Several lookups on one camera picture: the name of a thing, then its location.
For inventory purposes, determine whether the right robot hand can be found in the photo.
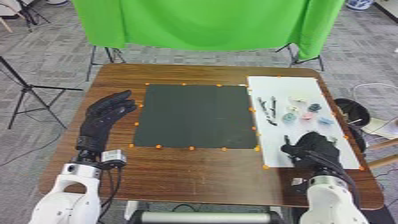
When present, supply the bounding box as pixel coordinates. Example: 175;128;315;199
280;131;347;171

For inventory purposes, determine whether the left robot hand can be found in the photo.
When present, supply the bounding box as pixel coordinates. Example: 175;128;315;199
75;89;141;152

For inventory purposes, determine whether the blue flower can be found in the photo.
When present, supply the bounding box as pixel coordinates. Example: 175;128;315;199
317;116;336;126

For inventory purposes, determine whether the light green flower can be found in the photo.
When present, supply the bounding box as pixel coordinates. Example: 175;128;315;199
281;113;299;124

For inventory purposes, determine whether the black tripod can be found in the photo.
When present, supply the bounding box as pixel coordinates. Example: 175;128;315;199
0;55;86;130

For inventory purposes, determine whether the dark mat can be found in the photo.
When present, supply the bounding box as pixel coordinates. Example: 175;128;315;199
132;83;262;150

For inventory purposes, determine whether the green sprig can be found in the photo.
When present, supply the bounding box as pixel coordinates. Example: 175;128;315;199
269;96;280;116

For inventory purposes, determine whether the white sheet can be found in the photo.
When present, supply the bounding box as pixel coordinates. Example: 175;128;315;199
246;76;365;170

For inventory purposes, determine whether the pale grey bar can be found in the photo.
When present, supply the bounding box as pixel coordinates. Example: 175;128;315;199
127;210;287;224

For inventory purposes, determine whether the blue and white vase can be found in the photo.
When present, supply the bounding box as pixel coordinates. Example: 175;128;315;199
345;0;377;11

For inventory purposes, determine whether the black cable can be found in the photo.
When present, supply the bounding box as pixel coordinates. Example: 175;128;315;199
97;165;125;221

